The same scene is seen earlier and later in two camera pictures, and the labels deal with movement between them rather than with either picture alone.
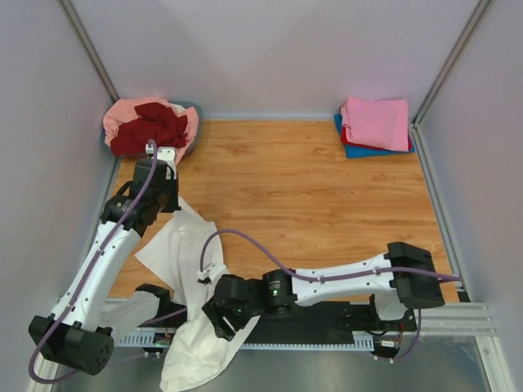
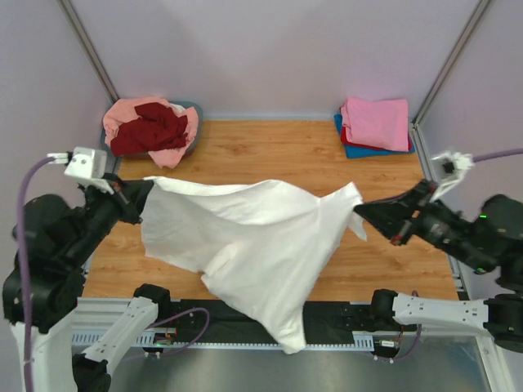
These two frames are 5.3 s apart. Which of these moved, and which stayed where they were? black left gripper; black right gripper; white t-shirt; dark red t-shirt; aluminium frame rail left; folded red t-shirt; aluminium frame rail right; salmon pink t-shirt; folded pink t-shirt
Moved: black right gripper; white t-shirt; black left gripper
Stayed: folded pink t-shirt; aluminium frame rail left; aluminium frame rail right; dark red t-shirt; folded red t-shirt; salmon pink t-shirt
